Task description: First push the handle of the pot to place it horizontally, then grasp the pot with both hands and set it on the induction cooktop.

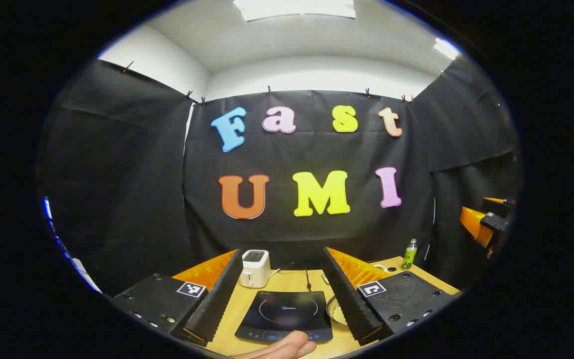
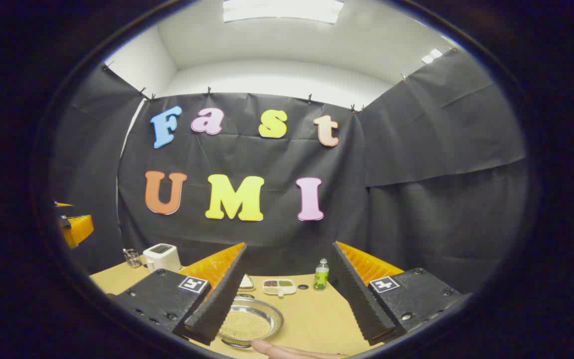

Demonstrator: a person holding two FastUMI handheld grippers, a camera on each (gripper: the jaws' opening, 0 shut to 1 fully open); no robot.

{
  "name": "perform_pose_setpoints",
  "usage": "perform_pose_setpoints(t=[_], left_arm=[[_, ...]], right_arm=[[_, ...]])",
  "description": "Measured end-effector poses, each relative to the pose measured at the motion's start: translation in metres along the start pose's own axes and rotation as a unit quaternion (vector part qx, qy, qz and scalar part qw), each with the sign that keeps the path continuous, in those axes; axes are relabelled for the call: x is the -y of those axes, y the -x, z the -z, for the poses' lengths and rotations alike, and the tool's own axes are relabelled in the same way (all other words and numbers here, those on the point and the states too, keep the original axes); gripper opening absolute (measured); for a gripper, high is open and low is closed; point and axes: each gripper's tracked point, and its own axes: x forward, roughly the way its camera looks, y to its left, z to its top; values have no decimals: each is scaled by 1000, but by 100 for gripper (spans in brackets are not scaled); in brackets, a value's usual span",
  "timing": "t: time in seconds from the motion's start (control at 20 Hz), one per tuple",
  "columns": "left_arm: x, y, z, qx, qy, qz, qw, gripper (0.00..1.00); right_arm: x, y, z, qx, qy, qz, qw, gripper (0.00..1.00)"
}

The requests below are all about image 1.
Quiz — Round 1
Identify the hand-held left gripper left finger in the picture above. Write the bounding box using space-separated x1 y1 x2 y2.
110 248 244 348

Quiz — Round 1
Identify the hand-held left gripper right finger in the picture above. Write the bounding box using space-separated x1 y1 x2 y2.
322 246 462 347

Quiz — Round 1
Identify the stainless steel pot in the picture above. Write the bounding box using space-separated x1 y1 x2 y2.
326 295 350 326

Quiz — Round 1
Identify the black induction cooktop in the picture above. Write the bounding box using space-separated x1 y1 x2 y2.
235 291 334 345

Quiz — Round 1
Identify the white toaster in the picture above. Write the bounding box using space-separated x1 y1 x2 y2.
239 249 271 288

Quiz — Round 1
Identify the green label drink bottle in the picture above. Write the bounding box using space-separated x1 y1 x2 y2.
401 238 418 270

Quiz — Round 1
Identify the black backdrop cloth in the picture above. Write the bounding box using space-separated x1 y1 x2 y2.
35 55 523 297

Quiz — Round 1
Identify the small ceiling light panel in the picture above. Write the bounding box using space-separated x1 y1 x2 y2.
434 38 462 61

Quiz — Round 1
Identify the large ceiling light panel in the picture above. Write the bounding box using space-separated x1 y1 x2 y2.
232 0 356 22

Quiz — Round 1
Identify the black power cable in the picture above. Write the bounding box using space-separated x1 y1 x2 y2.
280 262 313 292

